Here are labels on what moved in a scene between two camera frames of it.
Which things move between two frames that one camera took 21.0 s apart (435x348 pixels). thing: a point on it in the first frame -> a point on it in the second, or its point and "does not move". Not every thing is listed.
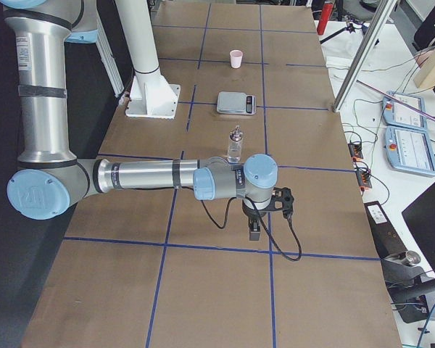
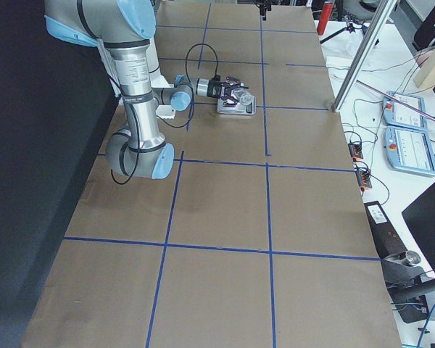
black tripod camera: (351, 25) does not move
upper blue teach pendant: (395, 113) does not move
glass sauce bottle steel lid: (234, 153) -> (247, 99)
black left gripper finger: (254, 228) -> (235, 81)
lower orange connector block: (364, 180) does not move
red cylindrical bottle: (326, 14) does not move
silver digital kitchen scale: (236, 103) does not move
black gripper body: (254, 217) -> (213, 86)
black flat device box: (386, 240) does not move
